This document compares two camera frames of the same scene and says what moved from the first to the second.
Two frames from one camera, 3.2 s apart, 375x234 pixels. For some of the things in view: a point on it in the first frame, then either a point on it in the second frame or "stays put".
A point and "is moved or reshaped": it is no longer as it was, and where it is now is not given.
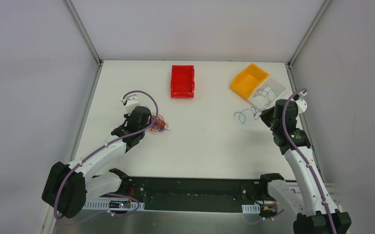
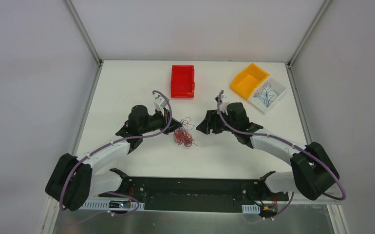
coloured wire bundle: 240,112 -> 264,96
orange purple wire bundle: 160,125 is moved or reshaped
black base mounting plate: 197,193 stays put
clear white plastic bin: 265,96 stays put
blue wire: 267,95 is moved or reshaped
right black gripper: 266,117 -> 213,121
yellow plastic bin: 247,82 stays put
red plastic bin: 182,81 stays put
